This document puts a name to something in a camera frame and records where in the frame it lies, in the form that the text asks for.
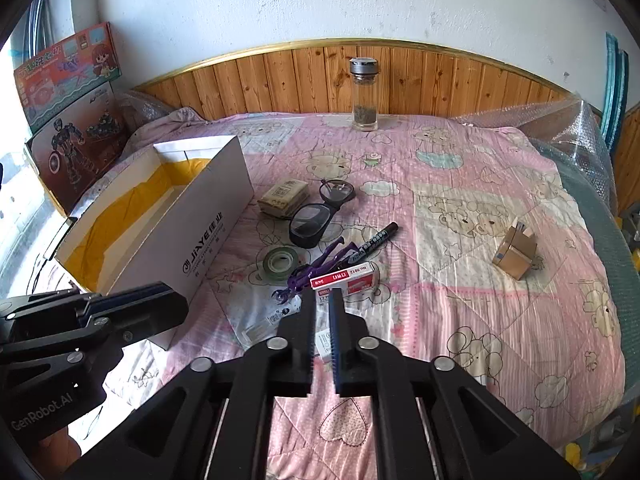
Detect green mattress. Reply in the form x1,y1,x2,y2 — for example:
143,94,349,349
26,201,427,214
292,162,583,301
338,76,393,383
530,137,638,311

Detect beige tissue packet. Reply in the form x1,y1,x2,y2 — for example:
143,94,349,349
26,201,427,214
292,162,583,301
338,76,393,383
257,179,310,218

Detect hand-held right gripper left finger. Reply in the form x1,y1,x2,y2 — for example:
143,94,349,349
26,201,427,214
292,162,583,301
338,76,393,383
62,294,317,480

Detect red staples box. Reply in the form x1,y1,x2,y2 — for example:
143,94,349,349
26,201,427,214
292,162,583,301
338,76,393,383
309,260,381,295

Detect dark robot toy box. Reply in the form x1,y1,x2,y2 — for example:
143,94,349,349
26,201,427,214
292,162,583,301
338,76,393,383
25,82,132,216

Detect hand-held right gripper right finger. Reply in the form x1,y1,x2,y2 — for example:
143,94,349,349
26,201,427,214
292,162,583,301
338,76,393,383
329,291,581,480

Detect black glasses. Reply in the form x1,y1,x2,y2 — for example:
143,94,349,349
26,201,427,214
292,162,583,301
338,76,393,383
288,178,357,250

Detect black marker pen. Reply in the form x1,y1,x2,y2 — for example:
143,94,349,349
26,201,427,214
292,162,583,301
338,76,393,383
345,222,399,266

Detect colourful toy box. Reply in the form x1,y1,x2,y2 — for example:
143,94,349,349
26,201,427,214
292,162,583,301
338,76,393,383
12,22,122,133

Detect wall pipes and cables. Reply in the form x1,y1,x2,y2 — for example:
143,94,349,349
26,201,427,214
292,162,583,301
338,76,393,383
25,0,58,58

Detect bubble wrap sheet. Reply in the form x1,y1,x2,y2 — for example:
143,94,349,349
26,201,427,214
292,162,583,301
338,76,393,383
450,92,618,221
117,90,171,131

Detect white cardboard box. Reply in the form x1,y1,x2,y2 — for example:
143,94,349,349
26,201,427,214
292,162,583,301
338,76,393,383
54,135,256,351

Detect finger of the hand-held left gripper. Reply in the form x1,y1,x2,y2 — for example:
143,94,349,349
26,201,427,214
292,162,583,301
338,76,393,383
80,282,173,317
80,287,190,348

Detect green tape roll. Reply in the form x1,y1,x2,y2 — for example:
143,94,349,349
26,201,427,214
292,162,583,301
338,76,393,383
263,246,300,281

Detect teal foam boards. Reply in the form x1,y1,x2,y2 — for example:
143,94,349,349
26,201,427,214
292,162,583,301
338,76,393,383
600,31,630,151

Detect small brown cardboard box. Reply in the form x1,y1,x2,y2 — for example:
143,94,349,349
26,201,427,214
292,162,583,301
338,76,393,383
491,220,538,279

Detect small white box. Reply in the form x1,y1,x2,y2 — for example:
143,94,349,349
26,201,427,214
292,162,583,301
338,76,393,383
313,327,335,363

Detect purple toy figure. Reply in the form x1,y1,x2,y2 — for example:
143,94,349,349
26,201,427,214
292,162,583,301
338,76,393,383
271,236,358,306

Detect glass bottle with grey lid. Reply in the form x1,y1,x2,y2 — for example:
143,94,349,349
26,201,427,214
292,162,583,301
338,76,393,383
348,57,381,131

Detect wooden headboard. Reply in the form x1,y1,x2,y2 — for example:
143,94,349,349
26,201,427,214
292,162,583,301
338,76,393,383
132,39,576,121

